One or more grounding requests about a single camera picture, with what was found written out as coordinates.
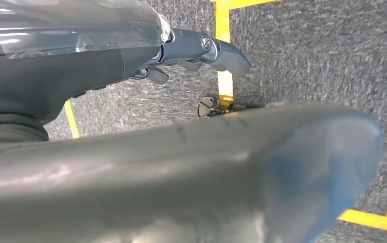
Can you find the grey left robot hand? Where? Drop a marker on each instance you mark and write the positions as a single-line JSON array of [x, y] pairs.
[[62, 26]]

